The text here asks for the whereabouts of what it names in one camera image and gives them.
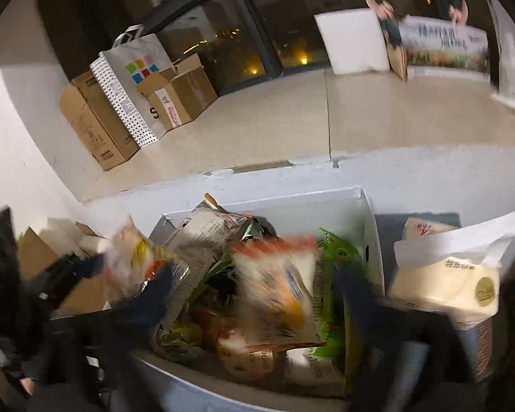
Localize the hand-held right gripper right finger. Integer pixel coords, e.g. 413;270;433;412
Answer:
332;266;475;412

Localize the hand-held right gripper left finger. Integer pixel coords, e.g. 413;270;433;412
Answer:
75;262;190;412

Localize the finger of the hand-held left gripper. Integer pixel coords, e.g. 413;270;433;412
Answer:
69;250;114;286

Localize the clear yellow red snack packet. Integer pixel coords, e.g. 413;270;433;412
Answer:
105;218;190;299

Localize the white storage box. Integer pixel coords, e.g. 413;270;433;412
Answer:
131;186;388;402

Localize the orange white snack packet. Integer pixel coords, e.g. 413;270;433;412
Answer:
231;237;324;349

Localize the brown cardboard box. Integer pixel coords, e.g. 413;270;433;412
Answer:
16;218;113;315

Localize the green snack packet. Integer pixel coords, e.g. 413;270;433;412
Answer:
312;227;363;358

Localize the grey white snack packet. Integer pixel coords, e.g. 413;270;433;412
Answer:
161;195;250;331

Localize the cream tissue pack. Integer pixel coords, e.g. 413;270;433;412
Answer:
400;216;461;242
387;211;515;327

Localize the large cardboard box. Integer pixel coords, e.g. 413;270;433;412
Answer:
59;70;141;172

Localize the white dotted paper bag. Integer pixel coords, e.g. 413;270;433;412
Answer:
89;26;178;149

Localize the open cardboard box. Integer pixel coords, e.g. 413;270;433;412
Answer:
136;53;219;132

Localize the small cardboard box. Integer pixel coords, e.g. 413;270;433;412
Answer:
388;45;409;82

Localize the white foam box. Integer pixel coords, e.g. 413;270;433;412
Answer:
313;8;391;75

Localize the long printed box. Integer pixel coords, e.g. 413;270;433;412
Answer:
364;0;491;81

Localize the dark glass window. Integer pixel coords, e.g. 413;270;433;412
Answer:
112;0;490;95

